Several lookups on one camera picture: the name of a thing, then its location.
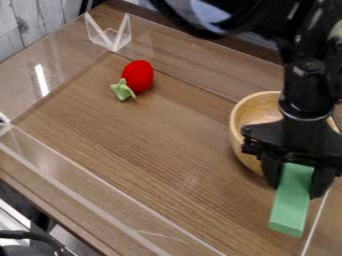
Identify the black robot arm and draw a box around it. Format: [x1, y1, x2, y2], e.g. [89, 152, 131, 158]
[149, 0, 342, 198]

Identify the black cable lower left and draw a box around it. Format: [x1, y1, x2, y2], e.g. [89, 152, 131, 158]
[0, 229, 68, 256]

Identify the light wooden bowl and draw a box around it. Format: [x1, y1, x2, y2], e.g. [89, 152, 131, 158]
[228, 90, 342, 178]

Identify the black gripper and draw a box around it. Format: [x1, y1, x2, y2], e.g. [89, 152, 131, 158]
[240, 111, 342, 199]

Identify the green rectangular block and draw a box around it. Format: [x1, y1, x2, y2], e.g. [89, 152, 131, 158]
[268, 163, 314, 237]

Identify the clear acrylic enclosure wall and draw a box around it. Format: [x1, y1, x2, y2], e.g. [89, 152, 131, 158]
[0, 18, 342, 256]

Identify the red plush strawberry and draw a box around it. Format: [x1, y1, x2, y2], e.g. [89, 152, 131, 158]
[109, 60, 153, 101]

